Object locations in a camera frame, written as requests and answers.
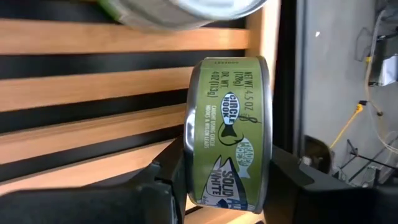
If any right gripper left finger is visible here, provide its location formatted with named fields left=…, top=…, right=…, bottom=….
left=0, top=136, right=188, bottom=224

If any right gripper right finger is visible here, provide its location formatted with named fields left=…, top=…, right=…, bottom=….
left=263, top=145, right=398, bottom=224

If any green label tuna can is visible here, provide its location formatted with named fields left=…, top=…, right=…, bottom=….
left=183, top=55, right=274, bottom=215
left=98, top=0, right=268, bottom=32

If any wooden slatted shelf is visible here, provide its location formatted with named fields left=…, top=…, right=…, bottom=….
left=0, top=0, right=282, bottom=224

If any yellow extension cable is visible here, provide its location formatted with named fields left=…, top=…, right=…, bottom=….
left=329, top=104, right=364, bottom=150

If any thin white power cable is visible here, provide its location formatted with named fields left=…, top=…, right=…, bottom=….
left=363, top=9, right=398, bottom=156

